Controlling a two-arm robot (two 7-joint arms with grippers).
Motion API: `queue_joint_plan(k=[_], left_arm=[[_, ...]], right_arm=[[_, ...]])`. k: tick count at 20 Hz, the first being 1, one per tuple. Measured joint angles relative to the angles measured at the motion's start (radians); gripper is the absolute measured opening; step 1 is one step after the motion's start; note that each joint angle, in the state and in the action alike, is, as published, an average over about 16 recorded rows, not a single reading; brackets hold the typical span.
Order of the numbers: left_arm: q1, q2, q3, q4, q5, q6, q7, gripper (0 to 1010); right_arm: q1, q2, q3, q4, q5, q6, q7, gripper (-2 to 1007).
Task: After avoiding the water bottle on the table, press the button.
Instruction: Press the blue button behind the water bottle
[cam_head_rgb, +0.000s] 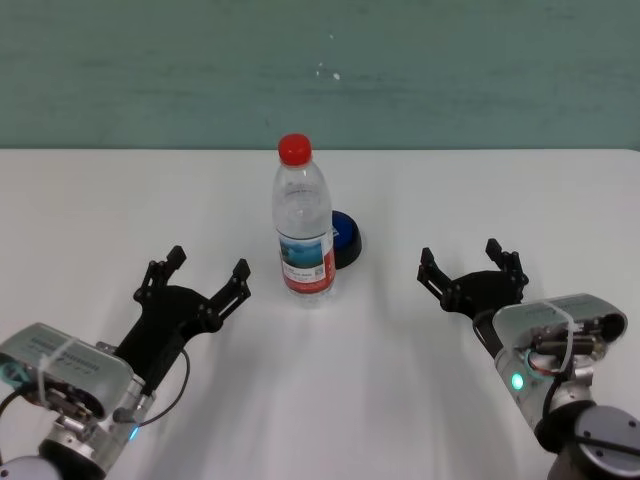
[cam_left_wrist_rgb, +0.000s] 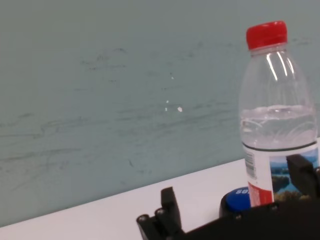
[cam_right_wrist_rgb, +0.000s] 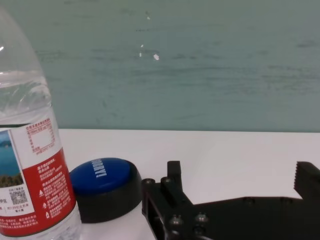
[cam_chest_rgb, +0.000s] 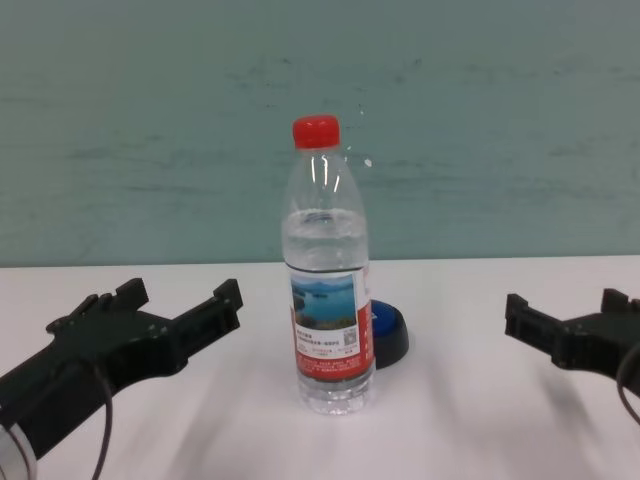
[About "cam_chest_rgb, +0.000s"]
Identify blue push button black base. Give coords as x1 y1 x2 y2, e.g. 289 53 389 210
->
367 299 412 372

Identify clear water bottle red cap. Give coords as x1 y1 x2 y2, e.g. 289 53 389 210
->
280 115 377 416

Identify thin gripper cable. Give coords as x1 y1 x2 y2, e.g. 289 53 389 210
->
78 359 116 480
615 343 640 427

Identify thin right gripper cable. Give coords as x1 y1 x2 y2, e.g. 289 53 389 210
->
615 343 640 427

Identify thin left gripper cable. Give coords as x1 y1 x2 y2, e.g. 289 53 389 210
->
78 359 116 480

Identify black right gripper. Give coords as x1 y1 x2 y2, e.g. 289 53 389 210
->
503 287 640 387

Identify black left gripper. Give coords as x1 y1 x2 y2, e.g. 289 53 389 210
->
0 276 245 465

